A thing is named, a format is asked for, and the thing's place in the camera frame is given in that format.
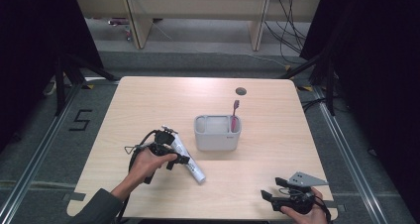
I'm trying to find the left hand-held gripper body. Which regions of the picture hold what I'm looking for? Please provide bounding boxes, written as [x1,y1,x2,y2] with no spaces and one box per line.
[124,129,181,159]

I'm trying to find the person's right hand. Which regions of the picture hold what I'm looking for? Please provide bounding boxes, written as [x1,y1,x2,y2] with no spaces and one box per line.
[280,187,329,224]

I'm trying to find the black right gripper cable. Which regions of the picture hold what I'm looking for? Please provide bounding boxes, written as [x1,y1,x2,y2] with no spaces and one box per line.
[278,187,332,223]

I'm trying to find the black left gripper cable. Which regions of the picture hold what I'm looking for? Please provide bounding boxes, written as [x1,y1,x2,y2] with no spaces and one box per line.
[115,129,158,224]

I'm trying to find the person's left hand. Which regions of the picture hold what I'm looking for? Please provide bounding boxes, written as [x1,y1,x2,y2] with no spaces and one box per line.
[127,149,179,189]

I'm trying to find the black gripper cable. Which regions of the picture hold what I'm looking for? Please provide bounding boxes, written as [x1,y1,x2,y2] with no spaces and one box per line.
[278,187,332,223]
[115,129,158,224]

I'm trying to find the light wooden shelf unit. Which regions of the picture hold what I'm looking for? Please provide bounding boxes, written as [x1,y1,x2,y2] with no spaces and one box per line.
[73,0,323,52]

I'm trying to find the white toothpaste tube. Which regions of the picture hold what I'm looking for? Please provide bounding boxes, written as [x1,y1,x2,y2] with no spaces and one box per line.
[167,129,207,185]

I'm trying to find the metal floor rail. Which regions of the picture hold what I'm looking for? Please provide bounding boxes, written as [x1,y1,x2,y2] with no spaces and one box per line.
[311,84,387,224]
[0,83,83,224]

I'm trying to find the black curtain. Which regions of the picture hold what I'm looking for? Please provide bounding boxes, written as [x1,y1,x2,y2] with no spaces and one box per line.
[300,0,420,215]
[0,0,104,153]

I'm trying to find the black hanging cables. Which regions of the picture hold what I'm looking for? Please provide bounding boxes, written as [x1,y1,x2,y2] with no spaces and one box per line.
[263,0,310,64]

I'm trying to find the black metal stand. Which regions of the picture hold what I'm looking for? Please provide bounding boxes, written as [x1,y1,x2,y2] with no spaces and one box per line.
[280,50,336,117]
[53,54,120,117]

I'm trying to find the gray toothbrush holder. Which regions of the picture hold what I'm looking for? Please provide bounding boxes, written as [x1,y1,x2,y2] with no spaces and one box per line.
[193,114,242,152]

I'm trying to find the pink toothbrush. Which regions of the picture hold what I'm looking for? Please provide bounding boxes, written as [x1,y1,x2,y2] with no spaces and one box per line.
[230,99,241,133]

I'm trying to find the white object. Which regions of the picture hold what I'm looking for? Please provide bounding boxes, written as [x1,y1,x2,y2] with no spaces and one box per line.
[43,79,57,97]

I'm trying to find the black floor cable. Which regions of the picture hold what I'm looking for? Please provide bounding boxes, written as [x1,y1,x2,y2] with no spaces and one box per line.
[301,97,328,113]

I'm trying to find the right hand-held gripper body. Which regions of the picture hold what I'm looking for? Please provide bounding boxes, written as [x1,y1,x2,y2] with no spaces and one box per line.
[271,171,330,215]

